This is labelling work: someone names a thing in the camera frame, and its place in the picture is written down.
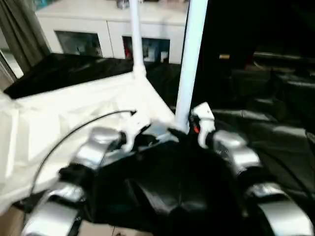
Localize white plastic table leg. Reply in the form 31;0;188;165
175;0;209;133
129;0;147;79

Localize grey curtain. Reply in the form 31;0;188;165
0;0;50;82

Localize black cabinet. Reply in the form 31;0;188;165
189;0;315;69

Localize white plastic table top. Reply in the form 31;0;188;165
0;74;180;212

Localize white cabinet with glass doors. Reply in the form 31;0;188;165
35;0;190;64

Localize black plastic mat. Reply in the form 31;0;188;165
2;53;315;236

